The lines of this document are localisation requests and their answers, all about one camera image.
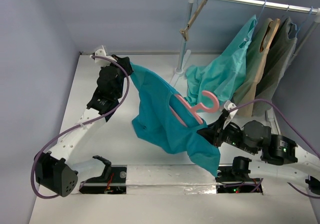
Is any pink plastic hanger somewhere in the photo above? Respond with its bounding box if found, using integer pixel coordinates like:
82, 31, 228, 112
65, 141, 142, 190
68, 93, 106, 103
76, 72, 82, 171
174, 91, 220, 124

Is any teal blue t-shirt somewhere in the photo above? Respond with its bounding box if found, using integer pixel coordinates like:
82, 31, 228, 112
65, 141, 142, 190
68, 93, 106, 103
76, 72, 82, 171
130, 64, 221, 177

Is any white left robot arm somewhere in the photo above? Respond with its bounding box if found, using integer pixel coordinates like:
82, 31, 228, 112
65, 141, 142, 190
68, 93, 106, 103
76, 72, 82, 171
30, 53, 133, 199

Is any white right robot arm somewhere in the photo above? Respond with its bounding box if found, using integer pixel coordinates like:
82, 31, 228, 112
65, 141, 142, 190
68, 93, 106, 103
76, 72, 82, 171
197, 110, 320, 199

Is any olive tan hanging shirt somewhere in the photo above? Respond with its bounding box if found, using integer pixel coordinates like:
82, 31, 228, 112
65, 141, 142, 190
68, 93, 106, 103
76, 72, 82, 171
232, 18, 281, 106

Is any mint green hanging shirt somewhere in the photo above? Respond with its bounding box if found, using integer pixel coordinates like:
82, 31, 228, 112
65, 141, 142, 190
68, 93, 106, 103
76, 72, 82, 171
185, 15, 258, 107

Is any beige wooden clip hanger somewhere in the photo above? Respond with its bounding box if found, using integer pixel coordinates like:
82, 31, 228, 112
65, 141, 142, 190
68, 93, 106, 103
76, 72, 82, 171
180, 0, 208, 41

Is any grey hanging shirt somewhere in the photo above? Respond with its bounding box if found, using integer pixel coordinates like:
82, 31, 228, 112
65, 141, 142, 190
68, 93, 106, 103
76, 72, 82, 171
255, 17, 298, 101

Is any white metal clothes rack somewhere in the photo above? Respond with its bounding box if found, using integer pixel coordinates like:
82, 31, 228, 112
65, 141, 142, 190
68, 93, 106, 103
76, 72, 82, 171
166, 0, 320, 145

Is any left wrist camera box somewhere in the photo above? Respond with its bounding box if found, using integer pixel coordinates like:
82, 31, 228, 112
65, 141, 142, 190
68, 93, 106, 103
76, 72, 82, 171
90, 45, 116, 67

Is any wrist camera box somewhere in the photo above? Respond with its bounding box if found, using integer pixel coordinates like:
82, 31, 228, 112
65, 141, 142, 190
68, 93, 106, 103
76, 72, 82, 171
223, 100, 238, 129
90, 45, 116, 67

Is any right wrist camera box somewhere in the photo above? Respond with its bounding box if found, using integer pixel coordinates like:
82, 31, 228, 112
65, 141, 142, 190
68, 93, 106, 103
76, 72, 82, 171
223, 100, 238, 129

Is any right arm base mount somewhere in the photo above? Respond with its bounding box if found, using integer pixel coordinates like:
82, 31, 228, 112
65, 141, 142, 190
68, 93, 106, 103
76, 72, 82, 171
215, 156, 263, 194

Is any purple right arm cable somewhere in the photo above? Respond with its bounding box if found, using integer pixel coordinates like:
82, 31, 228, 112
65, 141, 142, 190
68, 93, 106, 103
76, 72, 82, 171
229, 98, 320, 199

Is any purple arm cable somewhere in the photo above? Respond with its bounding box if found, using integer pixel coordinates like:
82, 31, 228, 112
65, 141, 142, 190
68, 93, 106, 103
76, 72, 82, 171
30, 55, 131, 199
229, 98, 320, 199

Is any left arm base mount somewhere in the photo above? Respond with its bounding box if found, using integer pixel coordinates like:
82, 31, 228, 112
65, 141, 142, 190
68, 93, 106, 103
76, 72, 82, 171
78, 155, 127, 195

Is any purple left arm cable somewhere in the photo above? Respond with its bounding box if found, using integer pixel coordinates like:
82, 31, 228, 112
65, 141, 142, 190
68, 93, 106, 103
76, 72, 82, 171
30, 55, 131, 199

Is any blue wire hanger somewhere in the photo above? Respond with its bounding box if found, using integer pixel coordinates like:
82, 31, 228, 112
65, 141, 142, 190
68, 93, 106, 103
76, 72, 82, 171
288, 6, 313, 38
256, 0, 267, 24

